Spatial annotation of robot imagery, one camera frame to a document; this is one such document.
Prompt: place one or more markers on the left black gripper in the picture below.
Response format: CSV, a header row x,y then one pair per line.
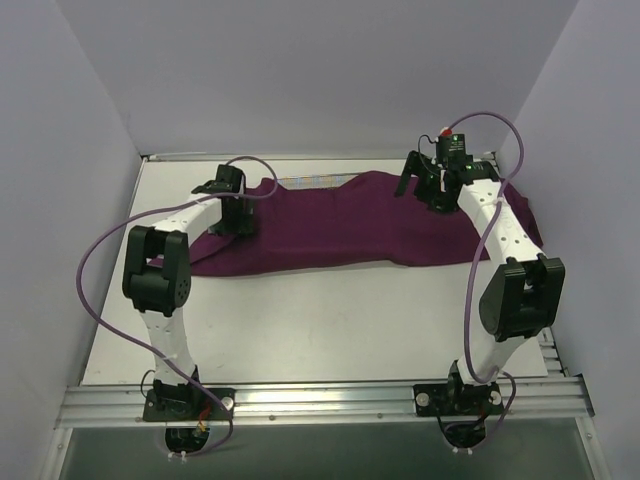
x,y
238,220

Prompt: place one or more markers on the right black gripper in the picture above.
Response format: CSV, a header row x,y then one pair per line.
x,y
422,179

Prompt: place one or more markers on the purple surgical wrap cloth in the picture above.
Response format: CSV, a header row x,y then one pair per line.
x,y
360,221

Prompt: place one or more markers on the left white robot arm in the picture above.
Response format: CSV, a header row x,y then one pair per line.
x,y
157,279

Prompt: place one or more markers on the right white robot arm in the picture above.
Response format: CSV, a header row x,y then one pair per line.
x,y
513,289

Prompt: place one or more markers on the metal mesh instrument tray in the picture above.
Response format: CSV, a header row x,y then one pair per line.
x,y
312,182

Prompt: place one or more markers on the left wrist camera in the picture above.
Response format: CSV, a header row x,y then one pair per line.
x,y
228,179

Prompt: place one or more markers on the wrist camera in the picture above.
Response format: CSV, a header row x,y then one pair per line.
x,y
451,148
228,179

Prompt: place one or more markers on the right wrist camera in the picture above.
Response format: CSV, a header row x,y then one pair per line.
x,y
451,148

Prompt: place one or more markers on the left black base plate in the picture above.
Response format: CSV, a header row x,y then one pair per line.
x,y
188,407

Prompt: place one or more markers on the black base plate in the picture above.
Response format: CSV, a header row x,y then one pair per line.
x,y
455,397
188,407

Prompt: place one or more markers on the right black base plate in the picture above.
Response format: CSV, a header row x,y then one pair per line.
x,y
455,397

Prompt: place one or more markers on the aluminium front rail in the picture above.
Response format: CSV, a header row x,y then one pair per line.
x,y
329,403

